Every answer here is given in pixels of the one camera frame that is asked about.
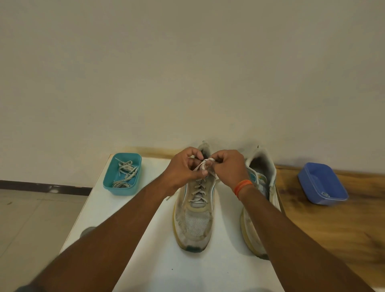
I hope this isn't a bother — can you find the teal plastic container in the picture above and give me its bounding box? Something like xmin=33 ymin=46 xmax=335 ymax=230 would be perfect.
xmin=103 ymin=152 xmax=142 ymax=197

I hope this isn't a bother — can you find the blue plastic container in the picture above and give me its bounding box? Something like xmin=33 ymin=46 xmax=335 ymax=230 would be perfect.
xmin=298 ymin=162 xmax=349 ymax=206

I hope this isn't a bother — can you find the orange thread wristband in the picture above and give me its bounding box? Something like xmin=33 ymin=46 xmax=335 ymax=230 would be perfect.
xmin=233 ymin=179 xmax=254 ymax=199

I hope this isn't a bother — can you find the person's left hand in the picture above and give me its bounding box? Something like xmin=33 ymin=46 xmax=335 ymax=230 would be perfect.
xmin=159 ymin=146 xmax=210 ymax=197

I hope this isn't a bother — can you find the worn white sneaker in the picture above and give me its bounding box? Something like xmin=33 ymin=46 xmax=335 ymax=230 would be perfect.
xmin=172 ymin=141 xmax=218 ymax=253
xmin=240 ymin=147 xmax=282 ymax=260

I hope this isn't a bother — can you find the person's left forearm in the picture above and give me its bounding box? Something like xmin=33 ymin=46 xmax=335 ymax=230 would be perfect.
xmin=30 ymin=177 xmax=175 ymax=292

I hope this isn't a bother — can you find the person's right forearm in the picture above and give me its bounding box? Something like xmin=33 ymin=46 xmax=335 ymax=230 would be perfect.
xmin=237 ymin=185 xmax=375 ymax=292

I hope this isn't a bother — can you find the person's right hand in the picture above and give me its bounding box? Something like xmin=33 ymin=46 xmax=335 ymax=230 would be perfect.
xmin=207 ymin=149 xmax=251 ymax=192

